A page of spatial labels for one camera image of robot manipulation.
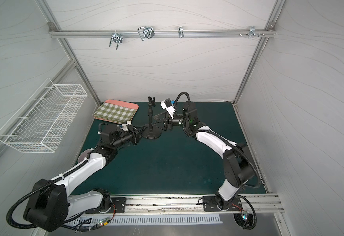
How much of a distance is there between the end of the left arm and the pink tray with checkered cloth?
400mm

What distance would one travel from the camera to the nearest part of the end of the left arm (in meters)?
0.62

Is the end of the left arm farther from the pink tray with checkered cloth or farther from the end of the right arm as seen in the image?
the pink tray with checkered cloth

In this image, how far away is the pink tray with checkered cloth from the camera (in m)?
1.12
